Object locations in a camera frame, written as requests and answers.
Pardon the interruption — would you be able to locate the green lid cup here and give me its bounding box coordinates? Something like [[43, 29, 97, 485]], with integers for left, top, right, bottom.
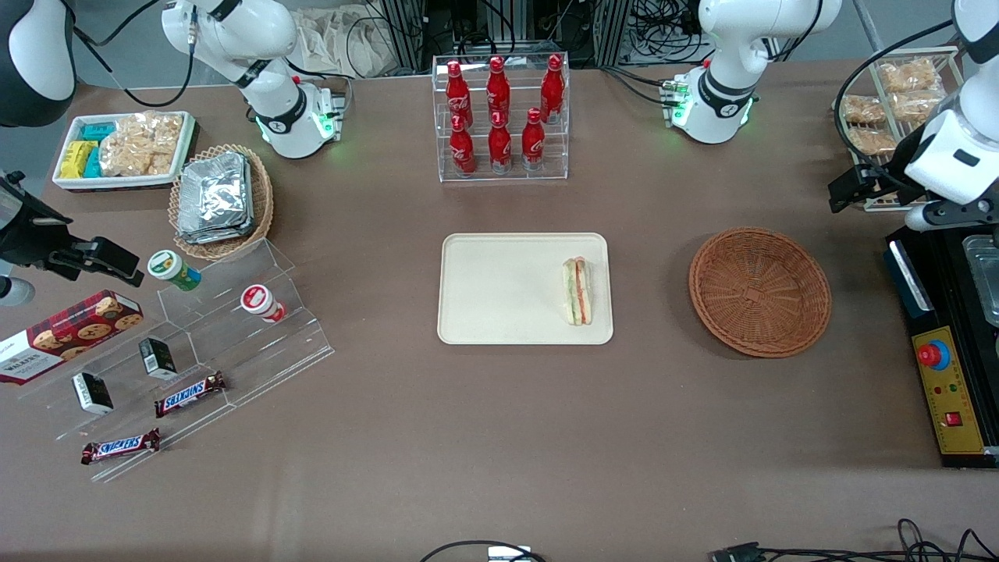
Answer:
[[148, 250, 202, 293]]

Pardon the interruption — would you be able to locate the small black box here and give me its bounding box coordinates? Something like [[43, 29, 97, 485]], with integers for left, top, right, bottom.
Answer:
[[139, 337, 178, 381], [72, 372, 115, 416]]

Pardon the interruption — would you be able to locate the brown Snickers bar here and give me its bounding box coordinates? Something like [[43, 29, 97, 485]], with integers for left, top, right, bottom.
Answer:
[[80, 428, 162, 467], [154, 372, 227, 418]]

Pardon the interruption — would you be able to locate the clear rectangular container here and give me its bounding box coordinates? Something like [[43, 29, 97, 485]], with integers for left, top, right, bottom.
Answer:
[[962, 234, 999, 329]]

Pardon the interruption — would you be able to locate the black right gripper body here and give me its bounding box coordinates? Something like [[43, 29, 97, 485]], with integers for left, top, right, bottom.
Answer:
[[0, 172, 79, 271]]

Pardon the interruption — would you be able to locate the black cable with white plug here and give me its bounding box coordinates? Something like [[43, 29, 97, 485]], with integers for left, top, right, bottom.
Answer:
[[420, 540, 547, 562]]

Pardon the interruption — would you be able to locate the oval wicker basket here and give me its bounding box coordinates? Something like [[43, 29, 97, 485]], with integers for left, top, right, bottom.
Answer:
[[169, 144, 275, 261]]

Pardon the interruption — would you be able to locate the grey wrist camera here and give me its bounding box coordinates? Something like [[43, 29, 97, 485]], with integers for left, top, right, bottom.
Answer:
[[904, 198, 999, 233], [0, 275, 37, 308]]

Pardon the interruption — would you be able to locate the clear bag of snacks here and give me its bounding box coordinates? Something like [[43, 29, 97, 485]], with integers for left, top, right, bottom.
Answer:
[[847, 126, 898, 156], [843, 94, 887, 124], [893, 90, 953, 123], [878, 59, 942, 94]]

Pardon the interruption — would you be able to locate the black appliance with yellow panel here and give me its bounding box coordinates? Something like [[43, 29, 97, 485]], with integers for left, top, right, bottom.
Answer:
[[884, 214, 999, 470]]

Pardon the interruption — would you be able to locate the red cola bottle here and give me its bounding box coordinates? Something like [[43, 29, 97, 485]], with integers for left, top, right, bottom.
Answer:
[[449, 115, 477, 177], [488, 111, 514, 175], [540, 53, 566, 124], [445, 60, 474, 130], [521, 108, 546, 172], [485, 55, 512, 126]]

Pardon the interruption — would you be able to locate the silver foil pack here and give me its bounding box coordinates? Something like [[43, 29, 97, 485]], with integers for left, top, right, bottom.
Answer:
[[176, 151, 258, 245]]

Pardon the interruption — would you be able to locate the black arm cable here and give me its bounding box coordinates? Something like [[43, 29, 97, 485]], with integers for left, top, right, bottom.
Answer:
[[834, 19, 958, 169], [73, 0, 196, 109]]

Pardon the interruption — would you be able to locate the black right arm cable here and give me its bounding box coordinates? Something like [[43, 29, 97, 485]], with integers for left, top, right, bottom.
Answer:
[[73, 0, 196, 109]]

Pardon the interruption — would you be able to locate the beige plastic tray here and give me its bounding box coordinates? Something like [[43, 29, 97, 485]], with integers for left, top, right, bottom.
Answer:
[[436, 232, 615, 346]]

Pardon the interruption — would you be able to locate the round brown wicker basket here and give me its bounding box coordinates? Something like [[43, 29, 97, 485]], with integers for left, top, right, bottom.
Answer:
[[688, 226, 833, 359]]

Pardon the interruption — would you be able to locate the red tartan cookie box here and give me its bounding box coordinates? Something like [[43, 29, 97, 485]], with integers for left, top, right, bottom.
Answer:
[[0, 290, 145, 386]]

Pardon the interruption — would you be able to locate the clear acrylic bottle rack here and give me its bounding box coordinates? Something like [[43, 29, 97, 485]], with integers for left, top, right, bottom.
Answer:
[[432, 51, 571, 185]]

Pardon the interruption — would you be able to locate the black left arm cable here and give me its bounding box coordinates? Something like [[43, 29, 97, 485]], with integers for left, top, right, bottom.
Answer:
[[834, 19, 958, 169]]

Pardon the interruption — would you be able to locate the black cable with connector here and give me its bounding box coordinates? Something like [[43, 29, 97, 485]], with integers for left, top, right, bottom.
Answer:
[[710, 518, 999, 562]]

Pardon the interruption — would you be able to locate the yellow snack packet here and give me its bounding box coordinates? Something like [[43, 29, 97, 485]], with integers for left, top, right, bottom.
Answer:
[[59, 140, 99, 180]]

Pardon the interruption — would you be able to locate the red lid cup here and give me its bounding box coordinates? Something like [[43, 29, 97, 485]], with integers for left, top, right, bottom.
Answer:
[[240, 285, 287, 324]]

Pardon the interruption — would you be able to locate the black cable bundle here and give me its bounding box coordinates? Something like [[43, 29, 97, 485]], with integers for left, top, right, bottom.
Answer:
[[628, 0, 705, 65]]

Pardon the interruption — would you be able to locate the triangular sandwich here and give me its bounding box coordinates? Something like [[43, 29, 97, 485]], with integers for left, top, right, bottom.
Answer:
[[562, 257, 592, 326]]

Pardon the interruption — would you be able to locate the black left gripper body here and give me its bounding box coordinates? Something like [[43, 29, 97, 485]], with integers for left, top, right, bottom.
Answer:
[[855, 137, 926, 205]]

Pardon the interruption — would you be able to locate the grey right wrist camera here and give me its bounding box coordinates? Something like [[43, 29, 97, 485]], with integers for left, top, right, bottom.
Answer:
[[0, 275, 37, 308]]

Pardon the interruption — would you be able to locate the white rectangular snack tray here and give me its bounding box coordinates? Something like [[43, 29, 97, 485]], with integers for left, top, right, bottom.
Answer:
[[52, 111, 197, 193]]

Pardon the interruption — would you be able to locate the aluminium frame post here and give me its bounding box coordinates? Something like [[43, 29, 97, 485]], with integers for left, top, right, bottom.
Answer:
[[596, 0, 630, 68], [381, 0, 427, 73]]

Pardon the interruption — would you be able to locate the clear bag of crackers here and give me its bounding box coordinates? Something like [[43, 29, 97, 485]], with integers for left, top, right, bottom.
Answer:
[[99, 112, 185, 177]]

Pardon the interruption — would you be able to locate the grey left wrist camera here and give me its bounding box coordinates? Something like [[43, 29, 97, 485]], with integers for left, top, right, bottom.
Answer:
[[904, 198, 999, 233]]

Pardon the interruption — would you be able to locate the white wire rack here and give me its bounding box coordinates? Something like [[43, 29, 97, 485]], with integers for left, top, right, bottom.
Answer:
[[832, 47, 965, 213]]

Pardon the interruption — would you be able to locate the clear acrylic stepped display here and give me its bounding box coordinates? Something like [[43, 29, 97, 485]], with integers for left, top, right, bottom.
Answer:
[[16, 238, 336, 485]]

